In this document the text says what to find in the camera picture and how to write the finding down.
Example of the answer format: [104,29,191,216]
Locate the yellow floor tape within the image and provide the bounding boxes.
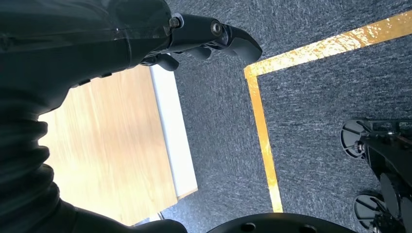
[243,9,412,214]

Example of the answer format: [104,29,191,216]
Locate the black round plate with holes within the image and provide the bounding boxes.
[207,212,359,233]

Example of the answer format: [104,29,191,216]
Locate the black wheeled base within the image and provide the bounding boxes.
[339,119,412,233]

